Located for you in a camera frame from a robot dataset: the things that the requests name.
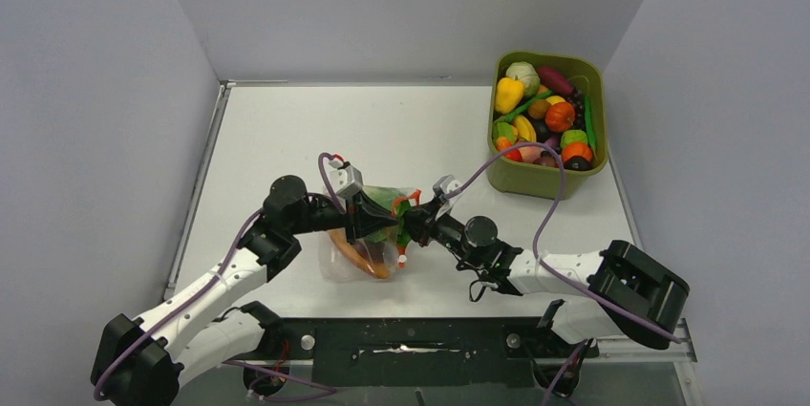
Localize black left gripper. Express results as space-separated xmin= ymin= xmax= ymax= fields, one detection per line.
xmin=289 ymin=189 xmax=399 ymax=246

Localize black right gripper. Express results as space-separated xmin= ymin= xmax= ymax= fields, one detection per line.
xmin=396 ymin=196 xmax=484 ymax=268

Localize green white lettuce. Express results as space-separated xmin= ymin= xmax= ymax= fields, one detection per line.
xmin=360 ymin=185 xmax=416 ymax=247

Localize clear orange zip top bag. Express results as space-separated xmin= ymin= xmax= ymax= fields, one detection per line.
xmin=318 ymin=186 xmax=422 ymax=283

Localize red orange fruit slice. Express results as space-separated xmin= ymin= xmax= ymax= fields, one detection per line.
xmin=328 ymin=229 xmax=393 ymax=281

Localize brown kiwi fruit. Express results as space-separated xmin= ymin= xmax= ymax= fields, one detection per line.
xmin=526 ymin=99 xmax=551 ymax=119

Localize orange tangerine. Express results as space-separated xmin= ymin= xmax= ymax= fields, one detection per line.
xmin=544 ymin=101 xmax=576 ymax=133

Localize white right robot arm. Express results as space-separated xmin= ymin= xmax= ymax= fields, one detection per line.
xmin=403 ymin=202 xmax=690 ymax=355

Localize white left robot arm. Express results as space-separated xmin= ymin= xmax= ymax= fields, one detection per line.
xmin=91 ymin=175 xmax=397 ymax=405

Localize pink peach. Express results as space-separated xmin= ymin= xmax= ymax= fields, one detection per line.
xmin=518 ymin=145 xmax=543 ymax=163

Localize long green bean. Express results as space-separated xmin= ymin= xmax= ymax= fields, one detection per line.
xmin=494 ymin=91 xmax=554 ymax=123

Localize yellow banana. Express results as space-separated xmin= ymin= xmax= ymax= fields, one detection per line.
xmin=511 ymin=115 xmax=537 ymax=142

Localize yellow bell pepper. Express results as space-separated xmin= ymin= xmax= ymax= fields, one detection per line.
xmin=494 ymin=76 xmax=525 ymax=115

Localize dark round plum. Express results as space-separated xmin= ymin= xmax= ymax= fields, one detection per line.
xmin=564 ymin=156 xmax=592 ymax=172

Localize orange round fruit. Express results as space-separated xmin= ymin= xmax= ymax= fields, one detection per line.
xmin=562 ymin=141 xmax=594 ymax=162

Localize light green round fruit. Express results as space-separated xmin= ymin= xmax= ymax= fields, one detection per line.
xmin=560 ymin=129 xmax=588 ymax=149

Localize yellow lemon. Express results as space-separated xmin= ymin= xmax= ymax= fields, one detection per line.
xmin=545 ymin=96 xmax=565 ymax=105

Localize pale green cabbage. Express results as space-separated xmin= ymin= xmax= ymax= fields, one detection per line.
xmin=505 ymin=61 xmax=541 ymax=97

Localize purple sweet potato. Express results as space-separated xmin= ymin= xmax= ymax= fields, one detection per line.
xmin=536 ymin=66 xmax=574 ymax=96

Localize green chili pepper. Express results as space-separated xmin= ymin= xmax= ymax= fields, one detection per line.
xmin=584 ymin=96 xmax=597 ymax=151

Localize dark purple grapes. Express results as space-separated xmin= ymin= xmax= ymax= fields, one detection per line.
xmin=566 ymin=89 xmax=586 ymax=130

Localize olive green plastic bin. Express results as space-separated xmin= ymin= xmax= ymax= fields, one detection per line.
xmin=486 ymin=50 xmax=609 ymax=202

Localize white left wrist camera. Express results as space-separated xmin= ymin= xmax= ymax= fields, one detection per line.
xmin=328 ymin=162 xmax=363 ymax=200

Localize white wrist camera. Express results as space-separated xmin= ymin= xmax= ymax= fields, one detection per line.
xmin=432 ymin=174 xmax=462 ymax=207
xmin=328 ymin=162 xmax=363 ymax=200

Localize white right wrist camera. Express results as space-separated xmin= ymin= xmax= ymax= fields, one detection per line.
xmin=432 ymin=174 xmax=462 ymax=207

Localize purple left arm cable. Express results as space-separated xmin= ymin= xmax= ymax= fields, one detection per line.
xmin=93 ymin=152 xmax=350 ymax=402

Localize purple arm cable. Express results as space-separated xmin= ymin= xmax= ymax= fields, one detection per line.
xmin=93 ymin=152 xmax=350 ymax=402
xmin=442 ymin=141 xmax=683 ymax=346

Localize black mounting base plate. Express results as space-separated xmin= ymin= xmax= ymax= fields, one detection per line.
xmin=244 ymin=317 xmax=575 ymax=388

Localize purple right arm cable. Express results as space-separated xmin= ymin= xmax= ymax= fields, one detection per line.
xmin=442 ymin=141 xmax=683 ymax=346

